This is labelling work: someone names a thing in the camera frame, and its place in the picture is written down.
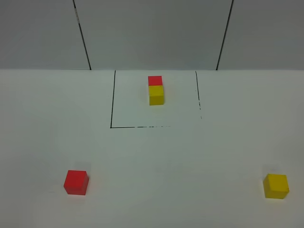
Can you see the yellow template block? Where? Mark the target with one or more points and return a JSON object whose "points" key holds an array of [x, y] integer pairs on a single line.
{"points": [[156, 95]]}

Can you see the red template block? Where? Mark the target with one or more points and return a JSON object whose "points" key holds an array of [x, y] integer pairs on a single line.
{"points": [[155, 81]]}

